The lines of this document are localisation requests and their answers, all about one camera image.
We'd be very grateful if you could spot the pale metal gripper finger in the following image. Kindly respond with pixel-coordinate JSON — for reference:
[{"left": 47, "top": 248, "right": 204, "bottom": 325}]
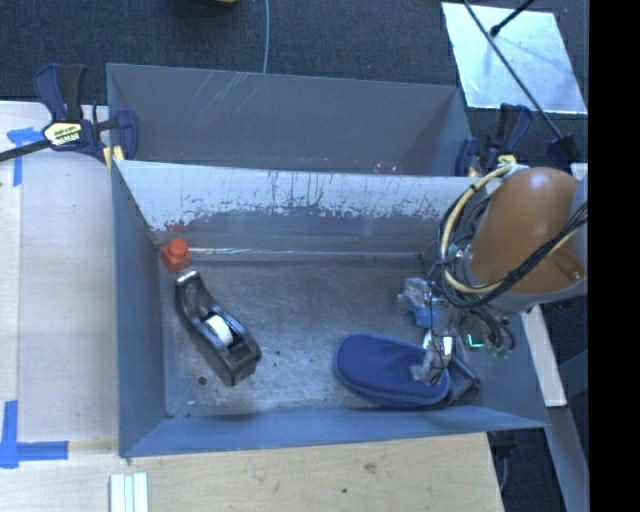
[
  {"left": 409, "top": 330, "right": 455, "bottom": 386},
  {"left": 397, "top": 277, "right": 447, "bottom": 314}
]

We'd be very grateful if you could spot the small blue block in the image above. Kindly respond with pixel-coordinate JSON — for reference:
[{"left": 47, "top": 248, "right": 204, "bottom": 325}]
[{"left": 413, "top": 304, "right": 445, "bottom": 330}]

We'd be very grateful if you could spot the blue fabric slipper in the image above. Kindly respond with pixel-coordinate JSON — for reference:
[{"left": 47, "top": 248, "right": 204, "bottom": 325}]
[{"left": 332, "top": 332, "right": 453, "bottom": 409}]

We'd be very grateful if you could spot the grey metal bin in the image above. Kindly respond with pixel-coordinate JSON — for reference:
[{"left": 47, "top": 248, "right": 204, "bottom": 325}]
[{"left": 104, "top": 62, "right": 552, "bottom": 459}]

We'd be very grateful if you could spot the black tape dispenser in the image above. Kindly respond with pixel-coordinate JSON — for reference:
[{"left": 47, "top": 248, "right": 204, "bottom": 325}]
[{"left": 173, "top": 269, "right": 264, "bottom": 388}]

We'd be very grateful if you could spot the small red toy block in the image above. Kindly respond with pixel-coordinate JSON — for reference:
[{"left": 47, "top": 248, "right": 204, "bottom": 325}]
[{"left": 159, "top": 237, "right": 193, "bottom": 275}]

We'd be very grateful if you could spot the pale wood board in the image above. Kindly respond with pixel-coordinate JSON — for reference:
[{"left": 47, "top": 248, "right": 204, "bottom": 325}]
[{"left": 17, "top": 149, "right": 122, "bottom": 444}]

